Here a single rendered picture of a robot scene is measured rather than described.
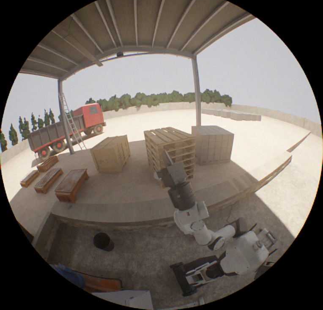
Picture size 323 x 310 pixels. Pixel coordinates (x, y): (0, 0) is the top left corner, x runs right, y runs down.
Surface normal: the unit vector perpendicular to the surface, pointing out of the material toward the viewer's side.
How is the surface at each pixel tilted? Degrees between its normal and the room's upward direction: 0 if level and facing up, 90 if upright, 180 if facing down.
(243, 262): 68
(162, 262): 0
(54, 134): 90
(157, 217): 0
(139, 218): 19
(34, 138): 90
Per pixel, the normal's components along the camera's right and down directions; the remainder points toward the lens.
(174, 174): 0.59, -0.44
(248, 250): -0.46, -0.81
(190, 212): -0.30, -0.14
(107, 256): -0.08, -0.92
